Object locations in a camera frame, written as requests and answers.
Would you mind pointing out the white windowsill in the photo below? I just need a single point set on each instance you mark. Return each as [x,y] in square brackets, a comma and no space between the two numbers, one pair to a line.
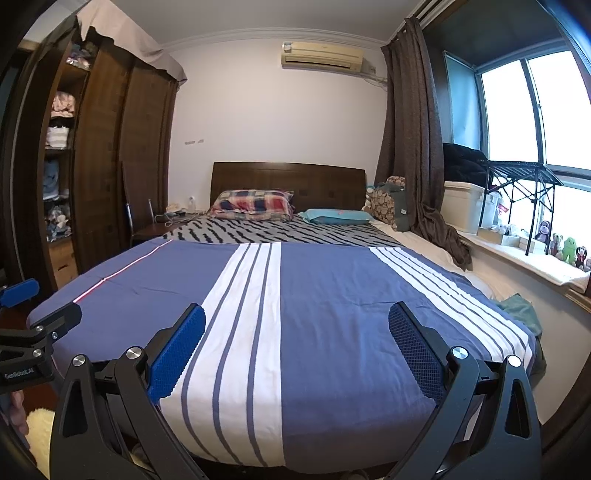
[521,267]

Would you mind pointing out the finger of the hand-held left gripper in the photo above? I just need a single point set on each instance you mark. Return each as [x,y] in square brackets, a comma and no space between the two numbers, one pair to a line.
[21,291]
[60,321]

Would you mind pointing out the blue white striped duvet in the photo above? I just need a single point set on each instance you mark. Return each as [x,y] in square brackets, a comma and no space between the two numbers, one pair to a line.
[323,323]

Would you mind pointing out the white bed sheet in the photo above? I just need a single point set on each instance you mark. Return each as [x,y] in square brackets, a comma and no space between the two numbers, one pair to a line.
[452,272]

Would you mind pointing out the dark brown monkey plush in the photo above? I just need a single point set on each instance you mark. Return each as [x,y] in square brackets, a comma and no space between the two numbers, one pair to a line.
[545,230]

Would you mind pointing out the white storage box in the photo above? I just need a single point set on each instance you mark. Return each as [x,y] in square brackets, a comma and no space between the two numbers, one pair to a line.
[461,205]

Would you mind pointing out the dark wooden wardrobe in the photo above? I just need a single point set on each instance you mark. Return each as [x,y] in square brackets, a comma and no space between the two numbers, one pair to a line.
[101,161]

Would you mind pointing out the dark wooden nightstand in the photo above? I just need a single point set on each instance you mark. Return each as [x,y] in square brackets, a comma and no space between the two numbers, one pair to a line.
[154,229]

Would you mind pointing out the beige wall air conditioner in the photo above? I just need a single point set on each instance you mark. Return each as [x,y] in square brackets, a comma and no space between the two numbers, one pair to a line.
[321,53]

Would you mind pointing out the metal frame chair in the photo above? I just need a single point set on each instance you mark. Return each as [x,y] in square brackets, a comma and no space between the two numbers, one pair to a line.
[128,203]

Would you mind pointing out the dark wooden headboard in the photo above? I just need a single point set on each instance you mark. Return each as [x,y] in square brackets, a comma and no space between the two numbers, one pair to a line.
[286,177]

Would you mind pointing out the window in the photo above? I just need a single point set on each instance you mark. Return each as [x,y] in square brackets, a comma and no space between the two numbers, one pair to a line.
[512,110]

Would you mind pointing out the zebra patterned blanket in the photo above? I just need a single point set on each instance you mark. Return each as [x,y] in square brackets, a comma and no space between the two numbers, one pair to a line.
[277,233]

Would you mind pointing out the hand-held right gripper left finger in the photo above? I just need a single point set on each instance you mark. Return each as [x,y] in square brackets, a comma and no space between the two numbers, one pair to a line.
[178,355]

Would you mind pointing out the teal pillow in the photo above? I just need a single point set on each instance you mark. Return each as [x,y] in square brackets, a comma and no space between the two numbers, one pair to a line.
[334,216]

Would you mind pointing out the pink folded clothes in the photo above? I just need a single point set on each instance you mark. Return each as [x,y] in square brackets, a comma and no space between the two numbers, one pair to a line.
[63,104]

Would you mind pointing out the beige cardboard box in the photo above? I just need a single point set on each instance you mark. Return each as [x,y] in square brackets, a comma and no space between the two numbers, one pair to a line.
[503,237]

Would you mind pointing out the black jacket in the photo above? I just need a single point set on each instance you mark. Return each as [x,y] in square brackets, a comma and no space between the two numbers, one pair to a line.
[464,161]

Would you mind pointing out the brown curtain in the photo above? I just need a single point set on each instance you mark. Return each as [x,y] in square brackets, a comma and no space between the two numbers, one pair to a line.
[411,115]

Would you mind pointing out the dark green cushion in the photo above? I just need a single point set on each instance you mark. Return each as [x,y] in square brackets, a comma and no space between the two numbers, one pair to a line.
[400,207]

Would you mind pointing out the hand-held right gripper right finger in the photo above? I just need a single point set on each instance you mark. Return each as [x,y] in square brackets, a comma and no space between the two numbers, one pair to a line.
[415,355]

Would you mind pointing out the plaid pillow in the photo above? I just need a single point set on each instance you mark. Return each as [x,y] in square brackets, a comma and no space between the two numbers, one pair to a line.
[251,203]

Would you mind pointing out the black folding table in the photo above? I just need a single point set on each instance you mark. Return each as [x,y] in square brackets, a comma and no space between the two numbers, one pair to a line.
[521,168]

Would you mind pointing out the light blue folded clothes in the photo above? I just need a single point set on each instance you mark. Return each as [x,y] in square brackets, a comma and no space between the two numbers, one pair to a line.
[51,180]

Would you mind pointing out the green frog plush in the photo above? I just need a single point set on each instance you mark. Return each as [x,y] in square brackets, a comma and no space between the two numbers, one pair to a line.
[570,249]

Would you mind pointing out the white striped folded clothes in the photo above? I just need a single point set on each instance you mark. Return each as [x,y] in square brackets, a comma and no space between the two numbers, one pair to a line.
[57,137]

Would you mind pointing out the log print cushion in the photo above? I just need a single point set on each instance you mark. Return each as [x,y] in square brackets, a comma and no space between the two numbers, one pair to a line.
[383,203]

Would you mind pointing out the small beige plush toy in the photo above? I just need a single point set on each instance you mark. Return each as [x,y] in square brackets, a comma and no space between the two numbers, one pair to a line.
[557,243]

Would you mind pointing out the grey cloth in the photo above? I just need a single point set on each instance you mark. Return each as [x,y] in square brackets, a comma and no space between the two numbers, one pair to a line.
[134,41]

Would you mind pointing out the grey roller blind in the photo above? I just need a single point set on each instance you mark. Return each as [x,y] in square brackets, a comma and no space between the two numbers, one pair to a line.
[461,101]

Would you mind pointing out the person's left cream fleece leg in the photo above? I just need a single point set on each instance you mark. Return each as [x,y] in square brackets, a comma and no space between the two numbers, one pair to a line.
[39,424]

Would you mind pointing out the white plastic bag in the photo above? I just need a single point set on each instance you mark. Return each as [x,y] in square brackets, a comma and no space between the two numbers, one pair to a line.
[497,210]

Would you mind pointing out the teal cloth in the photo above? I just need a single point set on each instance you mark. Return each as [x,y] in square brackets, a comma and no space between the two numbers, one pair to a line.
[519,314]

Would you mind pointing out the person's left hand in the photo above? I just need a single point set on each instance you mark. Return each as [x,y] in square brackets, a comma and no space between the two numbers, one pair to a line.
[19,413]

